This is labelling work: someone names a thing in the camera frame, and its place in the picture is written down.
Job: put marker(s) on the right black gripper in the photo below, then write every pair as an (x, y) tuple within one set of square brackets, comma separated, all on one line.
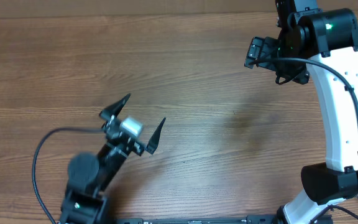
[(266, 47)]

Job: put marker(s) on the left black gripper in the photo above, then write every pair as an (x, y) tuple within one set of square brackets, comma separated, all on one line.
[(114, 109)]

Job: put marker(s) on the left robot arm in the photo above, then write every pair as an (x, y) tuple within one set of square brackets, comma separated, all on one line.
[(89, 174)]

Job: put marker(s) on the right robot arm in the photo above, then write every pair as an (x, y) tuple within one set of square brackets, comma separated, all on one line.
[(319, 46)]

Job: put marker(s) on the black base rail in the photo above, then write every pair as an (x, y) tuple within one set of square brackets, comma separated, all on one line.
[(213, 220)]

